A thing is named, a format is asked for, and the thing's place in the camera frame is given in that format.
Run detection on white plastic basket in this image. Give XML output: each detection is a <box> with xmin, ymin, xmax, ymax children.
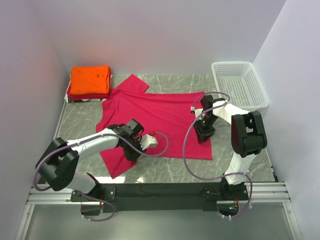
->
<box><xmin>211</xmin><ymin>61</ymin><xmax>269</xmax><ymax>112</ymax></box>

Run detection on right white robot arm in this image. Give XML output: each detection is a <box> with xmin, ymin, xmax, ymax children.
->
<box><xmin>190</xmin><ymin>94</ymin><xmax>268</xmax><ymax>200</ymax></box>

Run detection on folded red t shirt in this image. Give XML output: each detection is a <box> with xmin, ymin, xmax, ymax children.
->
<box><xmin>66</xmin><ymin>85</ymin><xmax>110</xmax><ymax>100</ymax></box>

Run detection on magenta t shirt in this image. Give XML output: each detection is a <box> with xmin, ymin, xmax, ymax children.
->
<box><xmin>96</xmin><ymin>74</ymin><xmax>213</xmax><ymax>179</ymax></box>

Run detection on black base beam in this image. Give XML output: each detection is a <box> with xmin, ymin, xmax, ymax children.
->
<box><xmin>70</xmin><ymin>182</ymin><xmax>250</xmax><ymax>214</ymax></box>

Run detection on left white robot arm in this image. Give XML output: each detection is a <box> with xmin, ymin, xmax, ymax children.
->
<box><xmin>35</xmin><ymin>119</ymin><xmax>144</xmax><ymax>201</ymax></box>

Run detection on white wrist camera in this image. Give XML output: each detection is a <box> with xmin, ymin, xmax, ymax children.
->
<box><xmin>190</xmin><ymin>106</ymin><xmax>203</xmax><ymax>117</ymax></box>
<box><xmin>140</xmin><ymin>134</ymin><xmax>158</xmax><ymax>151</ymax></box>

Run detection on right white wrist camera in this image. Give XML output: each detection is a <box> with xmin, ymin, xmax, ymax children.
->
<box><xmin>190</xmin><ymin>106</ymin><xmax>203</xmax><ymax>117</ymax></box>

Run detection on folded orange t shirt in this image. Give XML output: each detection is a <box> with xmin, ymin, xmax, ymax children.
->
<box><xmin>70</xmin><ymin>65</ymin><xmax>111</xmax><ymax>96</ymax></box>

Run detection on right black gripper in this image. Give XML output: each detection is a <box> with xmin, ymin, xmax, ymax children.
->
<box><xmin>192</xmin><ymin>115</ymin><xmax>219</xmax><ymax>144</ymax></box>

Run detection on aluminium rail frame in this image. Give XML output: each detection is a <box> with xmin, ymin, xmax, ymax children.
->
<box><xmin>15</xmin><ymin>182</ymin><xmax>303</xmax><ymax>240</ymax></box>

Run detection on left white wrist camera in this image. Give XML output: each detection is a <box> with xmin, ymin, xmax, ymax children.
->
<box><xmin>140</xmin><ymin>134</ymin><xmax>158</xmax><ymax>151</ymax></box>

